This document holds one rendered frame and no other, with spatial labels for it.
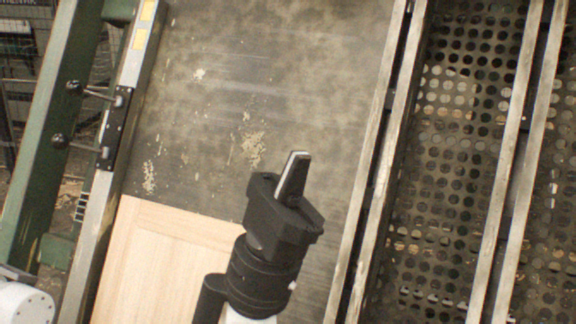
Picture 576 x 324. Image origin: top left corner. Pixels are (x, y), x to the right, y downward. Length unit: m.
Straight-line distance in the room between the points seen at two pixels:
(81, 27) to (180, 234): 0.62
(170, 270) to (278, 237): 0.63
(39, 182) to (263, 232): 0.93
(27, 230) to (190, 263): 0.48
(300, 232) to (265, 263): 0.08
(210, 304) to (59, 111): 0.89
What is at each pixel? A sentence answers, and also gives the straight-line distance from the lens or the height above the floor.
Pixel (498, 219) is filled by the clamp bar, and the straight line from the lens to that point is 0.97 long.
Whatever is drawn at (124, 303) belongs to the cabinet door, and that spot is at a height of 1.11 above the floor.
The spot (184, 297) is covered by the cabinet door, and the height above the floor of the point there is 1.16.
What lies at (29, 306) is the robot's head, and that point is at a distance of 0.80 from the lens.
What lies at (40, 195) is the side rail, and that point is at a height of 1.25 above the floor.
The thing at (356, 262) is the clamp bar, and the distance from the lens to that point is 1.04.
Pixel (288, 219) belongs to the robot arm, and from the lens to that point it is 0.62.
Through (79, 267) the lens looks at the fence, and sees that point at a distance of 1.36.
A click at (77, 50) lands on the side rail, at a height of 1.58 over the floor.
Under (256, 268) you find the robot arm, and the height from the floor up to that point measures 1.51.
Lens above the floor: 1.89
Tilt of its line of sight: 24 degrees down
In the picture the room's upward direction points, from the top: straight up
